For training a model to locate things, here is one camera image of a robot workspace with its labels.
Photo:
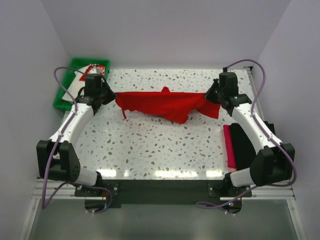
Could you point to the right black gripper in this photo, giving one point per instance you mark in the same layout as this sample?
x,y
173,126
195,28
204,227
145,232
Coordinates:
x,y
208,96

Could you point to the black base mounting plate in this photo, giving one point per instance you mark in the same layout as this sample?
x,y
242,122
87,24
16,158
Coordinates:
x,y
160,192

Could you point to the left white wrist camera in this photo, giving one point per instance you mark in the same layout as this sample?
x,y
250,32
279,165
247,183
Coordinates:
x,y
94,71

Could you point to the folded black t shirt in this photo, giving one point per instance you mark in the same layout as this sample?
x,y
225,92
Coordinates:
x,y
244,151

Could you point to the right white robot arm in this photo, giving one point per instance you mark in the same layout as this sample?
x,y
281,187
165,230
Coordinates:
x,y
274,160

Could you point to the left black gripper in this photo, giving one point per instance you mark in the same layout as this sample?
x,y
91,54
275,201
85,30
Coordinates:
x,y
112,96

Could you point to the white t shirt red print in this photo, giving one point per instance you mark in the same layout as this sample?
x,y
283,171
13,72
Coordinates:
x,y
76,80

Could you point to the aluminium frame rail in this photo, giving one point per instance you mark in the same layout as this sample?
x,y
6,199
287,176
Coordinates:
x,y
261,193

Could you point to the green plastic bin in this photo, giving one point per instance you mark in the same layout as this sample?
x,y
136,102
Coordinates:
x,y
62,100

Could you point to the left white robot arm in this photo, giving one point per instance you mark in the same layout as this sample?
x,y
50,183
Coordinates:
x,y
57,158

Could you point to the folded magenta t shirt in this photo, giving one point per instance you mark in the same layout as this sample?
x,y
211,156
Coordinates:
x,y
231,161

